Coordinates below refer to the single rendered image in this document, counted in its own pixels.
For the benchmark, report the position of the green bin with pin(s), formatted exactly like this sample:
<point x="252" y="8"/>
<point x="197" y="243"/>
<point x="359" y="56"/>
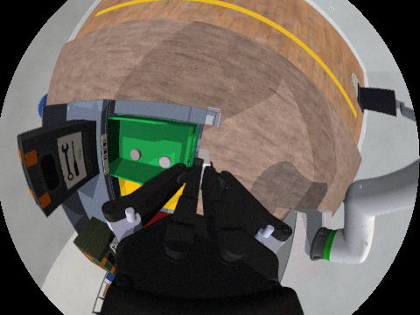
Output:
<point x="125" y="133"/>

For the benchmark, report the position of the red bin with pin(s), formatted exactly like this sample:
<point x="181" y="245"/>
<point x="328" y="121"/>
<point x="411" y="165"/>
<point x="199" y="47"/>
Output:
<point x="158" y="216"/>

